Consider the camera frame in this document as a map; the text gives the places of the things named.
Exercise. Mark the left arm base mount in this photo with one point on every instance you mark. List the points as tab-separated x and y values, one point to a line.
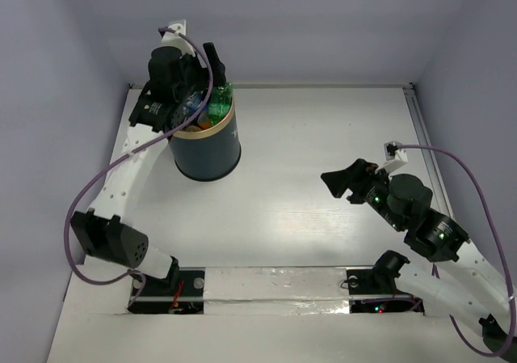
187	297

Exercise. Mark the dark blue cylindrical bin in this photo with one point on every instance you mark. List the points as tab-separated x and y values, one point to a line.
207	154

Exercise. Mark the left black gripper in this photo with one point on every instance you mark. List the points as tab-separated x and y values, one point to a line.
198	82

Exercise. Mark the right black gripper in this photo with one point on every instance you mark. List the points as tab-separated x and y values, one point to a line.
356	176

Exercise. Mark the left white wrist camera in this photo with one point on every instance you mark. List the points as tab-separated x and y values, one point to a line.
174	39

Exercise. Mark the green plastic bottle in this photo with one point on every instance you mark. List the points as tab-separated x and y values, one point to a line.
220	103

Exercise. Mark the orange bottle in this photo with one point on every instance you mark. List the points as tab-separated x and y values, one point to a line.
203	121

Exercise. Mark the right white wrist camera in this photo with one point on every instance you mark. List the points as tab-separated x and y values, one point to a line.
392	157

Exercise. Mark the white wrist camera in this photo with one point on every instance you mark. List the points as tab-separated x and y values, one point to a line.
392	157
174	39

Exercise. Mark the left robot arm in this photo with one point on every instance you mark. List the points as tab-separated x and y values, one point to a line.
105	231

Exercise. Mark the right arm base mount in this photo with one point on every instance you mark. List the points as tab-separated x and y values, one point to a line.
369	297

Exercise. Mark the blue label water bottle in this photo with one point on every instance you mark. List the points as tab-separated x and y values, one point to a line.
192	103

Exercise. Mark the silver tape strip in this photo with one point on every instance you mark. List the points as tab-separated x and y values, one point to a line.
275	291

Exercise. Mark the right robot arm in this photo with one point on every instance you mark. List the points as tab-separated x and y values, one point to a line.
481	297

